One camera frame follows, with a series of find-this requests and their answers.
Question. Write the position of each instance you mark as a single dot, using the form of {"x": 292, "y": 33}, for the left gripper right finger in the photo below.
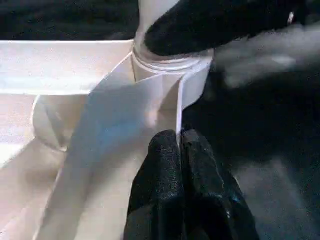
{"x": 210, "y": 200}

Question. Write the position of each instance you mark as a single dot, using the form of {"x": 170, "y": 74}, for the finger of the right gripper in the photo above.
{"x": 225, "y": 20}

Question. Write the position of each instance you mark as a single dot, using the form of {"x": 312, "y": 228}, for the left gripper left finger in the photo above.
{"x": 157, "y": 195}

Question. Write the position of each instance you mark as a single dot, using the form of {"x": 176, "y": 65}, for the white plastic table leg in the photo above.
{"x": 150, "y": 20}

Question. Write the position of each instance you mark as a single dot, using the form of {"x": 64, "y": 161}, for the white plastic table top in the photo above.
{"x": 50, "y": 65}

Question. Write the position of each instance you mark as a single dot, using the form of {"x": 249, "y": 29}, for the black plastic mat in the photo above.
{"x": 260, "y": 150}

